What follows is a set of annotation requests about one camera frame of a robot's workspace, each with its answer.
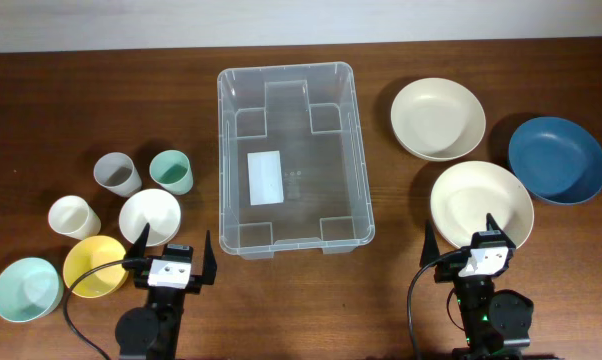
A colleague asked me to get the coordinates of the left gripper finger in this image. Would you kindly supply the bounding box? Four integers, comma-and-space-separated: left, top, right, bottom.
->
125, 223, 150, 259
200, 231, 217, 285

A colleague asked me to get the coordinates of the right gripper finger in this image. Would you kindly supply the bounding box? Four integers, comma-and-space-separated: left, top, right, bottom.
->
419, 220, 440, 268
486, 213, 516, 250

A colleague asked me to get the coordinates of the cream plate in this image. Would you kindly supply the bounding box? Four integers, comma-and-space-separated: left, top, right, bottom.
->
430, 161, 534, 248
390, 78, 487, 162

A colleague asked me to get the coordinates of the grey cup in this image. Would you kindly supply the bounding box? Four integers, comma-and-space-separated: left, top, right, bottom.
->
93, 152, 142, 197

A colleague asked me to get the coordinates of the mint green cup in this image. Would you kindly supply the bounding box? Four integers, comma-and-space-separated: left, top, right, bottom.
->
149, 150, 194, 195

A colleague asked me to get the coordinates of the dark blue plate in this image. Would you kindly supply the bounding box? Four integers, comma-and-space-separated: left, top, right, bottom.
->
508, 116, 602, 205

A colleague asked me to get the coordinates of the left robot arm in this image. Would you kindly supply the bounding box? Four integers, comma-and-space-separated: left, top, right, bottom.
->
115, 225, 217, 359

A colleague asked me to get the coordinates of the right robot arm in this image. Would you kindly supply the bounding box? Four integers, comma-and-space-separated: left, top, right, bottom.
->
420, 214, 534, 359

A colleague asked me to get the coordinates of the white bowl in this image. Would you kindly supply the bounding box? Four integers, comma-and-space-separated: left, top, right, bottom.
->
119, 189, 181, 247

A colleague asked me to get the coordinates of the yellow bowl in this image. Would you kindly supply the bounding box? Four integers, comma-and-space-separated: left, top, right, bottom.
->
63, 235, 128, 298

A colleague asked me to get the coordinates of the cream cup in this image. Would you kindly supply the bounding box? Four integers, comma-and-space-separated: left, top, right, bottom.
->
48, 195, 101, 241

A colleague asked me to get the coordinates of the white label inside bin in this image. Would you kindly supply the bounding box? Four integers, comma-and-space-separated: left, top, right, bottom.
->
247, 151, 284, 206

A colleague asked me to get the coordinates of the mint green bowl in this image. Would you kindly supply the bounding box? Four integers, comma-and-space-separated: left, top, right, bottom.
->
0, 257, 65, 323

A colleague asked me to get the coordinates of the clear plastic storage bin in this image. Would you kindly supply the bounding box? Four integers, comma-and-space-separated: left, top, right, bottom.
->
217, 62, 375, 260

